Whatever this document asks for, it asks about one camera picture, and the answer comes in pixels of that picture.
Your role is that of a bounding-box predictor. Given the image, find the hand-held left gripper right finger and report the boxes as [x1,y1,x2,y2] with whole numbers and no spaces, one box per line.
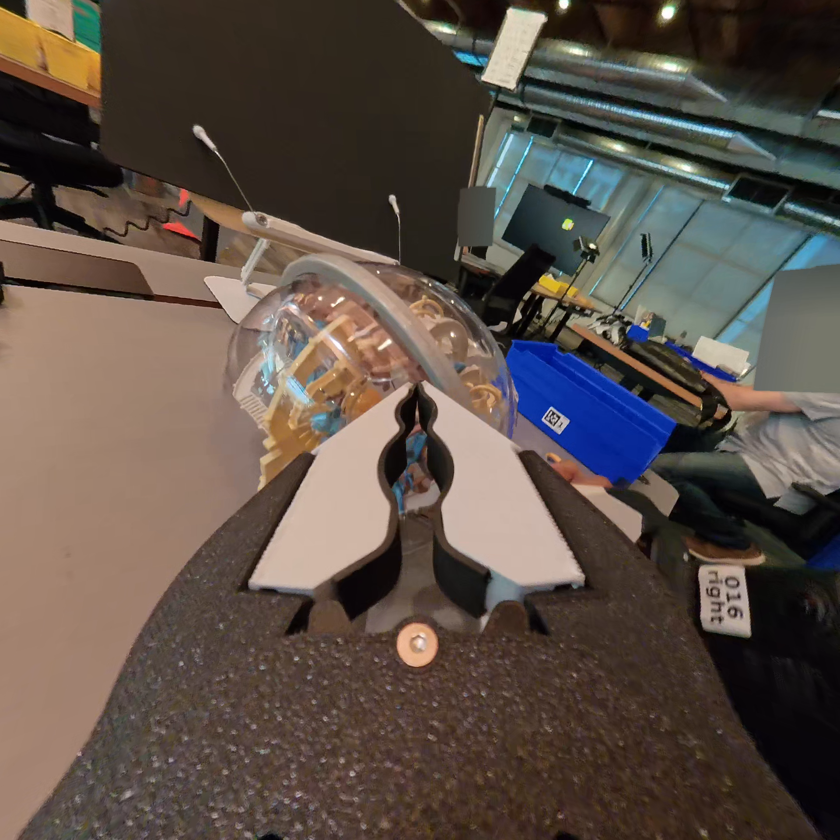
[417,384,586,618]

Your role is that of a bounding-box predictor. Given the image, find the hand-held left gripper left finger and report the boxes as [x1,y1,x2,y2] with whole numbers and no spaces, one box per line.
[247,384,420,619]

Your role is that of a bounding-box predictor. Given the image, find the clear plastic maze ball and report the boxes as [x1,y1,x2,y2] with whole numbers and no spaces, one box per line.
[225,254,521,492]

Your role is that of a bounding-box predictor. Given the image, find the person's right hand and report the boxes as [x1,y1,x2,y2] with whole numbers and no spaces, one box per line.
[554,459,614,491]

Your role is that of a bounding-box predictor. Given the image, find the black bag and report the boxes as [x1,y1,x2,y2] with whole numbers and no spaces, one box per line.
[630,341,729,421]

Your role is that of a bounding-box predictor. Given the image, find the black office chair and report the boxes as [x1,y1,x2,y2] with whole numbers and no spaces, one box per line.
[481,243,557,337]
[0,125,126,238]

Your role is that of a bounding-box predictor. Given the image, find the white paper stack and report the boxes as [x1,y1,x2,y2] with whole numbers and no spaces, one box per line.
[692,335,750,378]

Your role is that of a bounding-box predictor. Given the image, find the white folding stand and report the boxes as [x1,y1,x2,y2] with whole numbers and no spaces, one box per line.
[192,123,404,324]

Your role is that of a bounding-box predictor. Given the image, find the black monitor screen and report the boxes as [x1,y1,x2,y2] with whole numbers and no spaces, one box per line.
[500,182,613,278]

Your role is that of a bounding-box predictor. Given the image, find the black backdrop board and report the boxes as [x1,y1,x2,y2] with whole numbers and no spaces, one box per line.
[100,0,494,284]

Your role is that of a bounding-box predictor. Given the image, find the white paper sign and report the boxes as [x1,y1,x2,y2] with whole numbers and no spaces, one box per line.
[479,7,549,91]

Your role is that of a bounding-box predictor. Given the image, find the wooden workbench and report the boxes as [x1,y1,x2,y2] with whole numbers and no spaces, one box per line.
[0,52,102,126]

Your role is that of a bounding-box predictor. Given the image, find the small yellow bin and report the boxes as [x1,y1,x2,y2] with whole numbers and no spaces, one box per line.
[0,7,47,67]
[39,29,102,93]

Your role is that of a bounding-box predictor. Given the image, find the green box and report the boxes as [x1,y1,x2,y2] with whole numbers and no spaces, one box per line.
[71,0,104,52]

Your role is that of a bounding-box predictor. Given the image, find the white sign card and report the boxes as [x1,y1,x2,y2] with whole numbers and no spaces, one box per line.
[26,0,77,42]

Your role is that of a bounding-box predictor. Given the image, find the camera on tripod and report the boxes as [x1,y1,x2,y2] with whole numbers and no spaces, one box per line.
[545,236,601,329]

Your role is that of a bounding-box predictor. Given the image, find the black coiled cable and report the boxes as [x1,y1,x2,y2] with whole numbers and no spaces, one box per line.
[105,197,198,244]

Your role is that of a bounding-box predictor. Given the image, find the long spiral metal duct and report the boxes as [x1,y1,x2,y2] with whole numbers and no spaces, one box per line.
[420,20,840,237]

